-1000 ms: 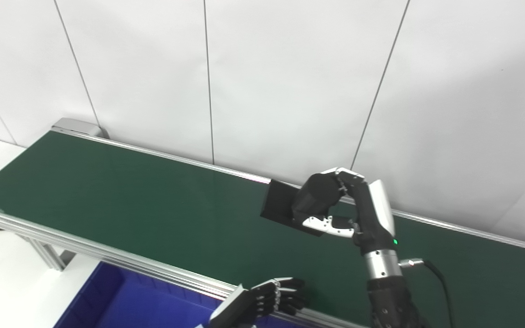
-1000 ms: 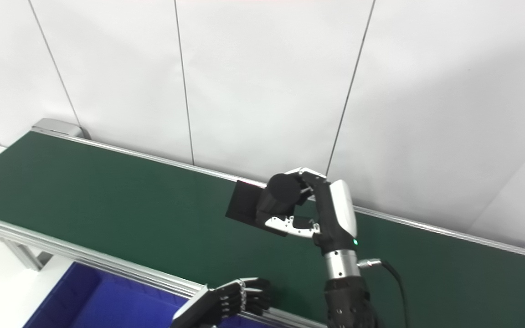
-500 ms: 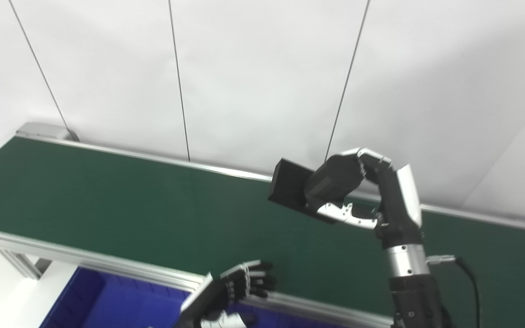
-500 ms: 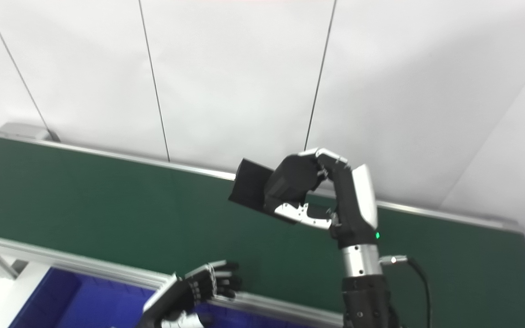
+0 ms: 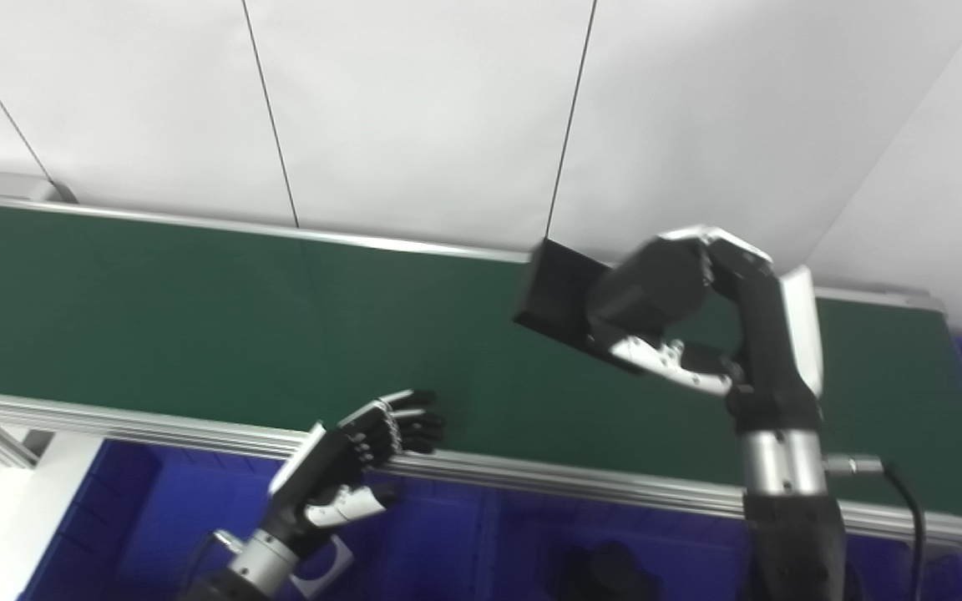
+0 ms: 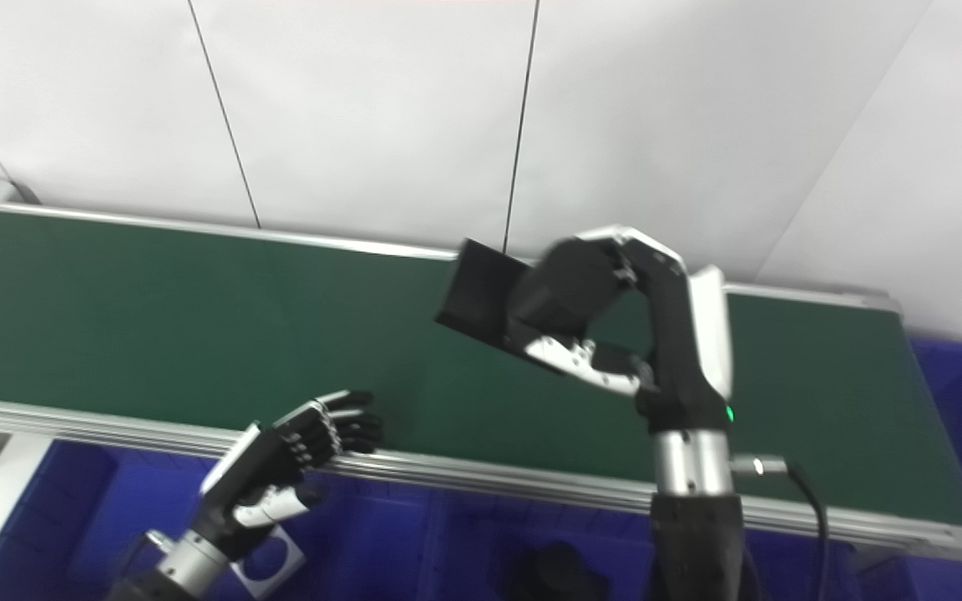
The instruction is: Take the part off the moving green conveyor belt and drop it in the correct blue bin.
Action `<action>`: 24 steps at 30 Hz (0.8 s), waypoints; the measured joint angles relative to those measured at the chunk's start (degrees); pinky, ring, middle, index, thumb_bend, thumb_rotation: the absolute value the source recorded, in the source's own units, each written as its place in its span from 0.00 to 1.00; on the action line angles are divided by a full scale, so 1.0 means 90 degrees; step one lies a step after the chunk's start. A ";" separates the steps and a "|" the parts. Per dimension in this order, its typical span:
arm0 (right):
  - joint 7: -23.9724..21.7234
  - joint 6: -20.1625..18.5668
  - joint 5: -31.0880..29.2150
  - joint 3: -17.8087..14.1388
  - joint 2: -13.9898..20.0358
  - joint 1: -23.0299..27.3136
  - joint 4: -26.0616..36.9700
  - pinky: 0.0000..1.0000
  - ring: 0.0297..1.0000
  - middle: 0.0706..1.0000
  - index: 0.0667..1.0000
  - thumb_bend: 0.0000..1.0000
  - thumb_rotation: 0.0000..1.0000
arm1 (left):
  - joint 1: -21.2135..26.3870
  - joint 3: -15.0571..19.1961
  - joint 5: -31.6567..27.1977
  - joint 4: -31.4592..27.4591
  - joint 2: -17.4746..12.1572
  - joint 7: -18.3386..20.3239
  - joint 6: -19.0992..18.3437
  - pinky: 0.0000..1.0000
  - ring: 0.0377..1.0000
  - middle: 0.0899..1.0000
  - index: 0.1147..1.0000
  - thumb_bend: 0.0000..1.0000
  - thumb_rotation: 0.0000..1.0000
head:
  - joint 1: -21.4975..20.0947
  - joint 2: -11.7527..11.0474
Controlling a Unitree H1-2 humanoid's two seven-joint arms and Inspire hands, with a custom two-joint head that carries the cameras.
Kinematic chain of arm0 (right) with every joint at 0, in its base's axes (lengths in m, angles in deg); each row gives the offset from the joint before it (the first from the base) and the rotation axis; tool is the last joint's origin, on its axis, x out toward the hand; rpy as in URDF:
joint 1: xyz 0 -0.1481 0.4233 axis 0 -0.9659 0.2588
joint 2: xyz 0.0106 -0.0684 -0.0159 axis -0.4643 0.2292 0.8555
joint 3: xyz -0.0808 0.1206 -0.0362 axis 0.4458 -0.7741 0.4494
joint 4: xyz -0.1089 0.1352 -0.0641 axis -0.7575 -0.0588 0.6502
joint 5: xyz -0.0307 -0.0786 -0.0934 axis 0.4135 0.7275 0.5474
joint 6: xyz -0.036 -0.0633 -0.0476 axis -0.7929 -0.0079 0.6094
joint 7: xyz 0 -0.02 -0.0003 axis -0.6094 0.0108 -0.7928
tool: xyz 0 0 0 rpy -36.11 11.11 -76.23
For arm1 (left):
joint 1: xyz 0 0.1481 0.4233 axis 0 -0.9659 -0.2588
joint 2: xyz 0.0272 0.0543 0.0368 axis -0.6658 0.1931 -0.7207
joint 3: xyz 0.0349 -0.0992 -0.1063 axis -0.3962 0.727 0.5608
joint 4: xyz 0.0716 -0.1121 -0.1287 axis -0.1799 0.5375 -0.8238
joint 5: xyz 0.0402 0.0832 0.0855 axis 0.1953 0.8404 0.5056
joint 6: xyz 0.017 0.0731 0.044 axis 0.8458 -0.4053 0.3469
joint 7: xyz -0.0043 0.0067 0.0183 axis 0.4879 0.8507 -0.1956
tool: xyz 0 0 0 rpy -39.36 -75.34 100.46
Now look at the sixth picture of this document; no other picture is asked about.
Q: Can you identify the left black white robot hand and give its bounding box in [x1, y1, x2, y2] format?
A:
[193, 390, 386, 558]

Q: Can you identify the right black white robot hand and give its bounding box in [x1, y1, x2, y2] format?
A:
[514, 225, 737, 435]

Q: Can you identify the black cylinder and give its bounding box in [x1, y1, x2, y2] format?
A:
[434, 239, 590, 368]
[513, 541, 609, 601]

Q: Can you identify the green conveyor belt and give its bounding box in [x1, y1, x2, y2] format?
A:
[0, 171, 962, 564]
[0, 205, 962, 528]

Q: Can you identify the grey plate with round hole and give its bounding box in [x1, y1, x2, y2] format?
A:
[229, 526, 306, 598]

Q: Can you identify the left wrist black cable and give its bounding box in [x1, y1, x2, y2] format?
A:
[126, 528, 177, 585]

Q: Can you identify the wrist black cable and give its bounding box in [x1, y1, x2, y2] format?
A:
[732, 455, 833, 601]
[126, 528, 177, 585]

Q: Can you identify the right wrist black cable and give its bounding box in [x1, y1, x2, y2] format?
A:
[732, 455, 833, 601]

